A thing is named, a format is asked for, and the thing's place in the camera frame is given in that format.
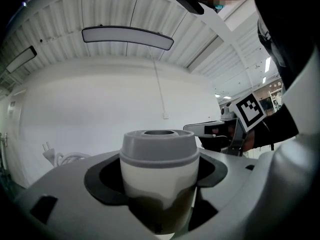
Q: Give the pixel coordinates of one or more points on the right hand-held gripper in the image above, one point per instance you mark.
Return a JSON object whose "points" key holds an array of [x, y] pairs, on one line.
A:
{"points": [[248, 112]]}

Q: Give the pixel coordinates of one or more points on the white hair dryer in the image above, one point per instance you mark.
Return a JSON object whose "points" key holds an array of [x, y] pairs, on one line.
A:
{"points": [[49, 154]]}

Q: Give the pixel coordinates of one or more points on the person's right forearm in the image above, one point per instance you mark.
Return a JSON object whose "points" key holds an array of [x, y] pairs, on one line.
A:
{"points": [[277, 126]]}

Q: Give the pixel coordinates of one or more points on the small bright ceiling light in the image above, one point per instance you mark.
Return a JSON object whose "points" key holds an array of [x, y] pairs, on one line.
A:
{"points": [[267, 64], [264, 80]]}

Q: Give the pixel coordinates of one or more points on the unlit recessed ceiling light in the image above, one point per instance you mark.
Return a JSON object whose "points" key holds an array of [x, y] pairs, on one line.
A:
{"points": [[205, 52]]}

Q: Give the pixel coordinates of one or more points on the long black-framed ceiling light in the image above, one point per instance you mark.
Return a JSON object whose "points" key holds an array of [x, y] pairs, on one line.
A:
{"points": [[20, 59], [126, 36]]}

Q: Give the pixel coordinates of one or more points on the person's torso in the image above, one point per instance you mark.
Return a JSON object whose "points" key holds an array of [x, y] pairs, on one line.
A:
{"points": [[287, 29]]}

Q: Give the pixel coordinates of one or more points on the white door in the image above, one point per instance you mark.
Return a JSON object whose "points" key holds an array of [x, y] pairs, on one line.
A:
{"points": [[11, 139]]}

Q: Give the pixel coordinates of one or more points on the white wall socket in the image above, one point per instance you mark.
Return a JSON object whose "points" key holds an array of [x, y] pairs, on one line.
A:
{"points": [[165, 115]]}

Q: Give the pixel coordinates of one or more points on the black head camera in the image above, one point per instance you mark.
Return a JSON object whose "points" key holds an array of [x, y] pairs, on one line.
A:
{"points": [[189, 2]]}

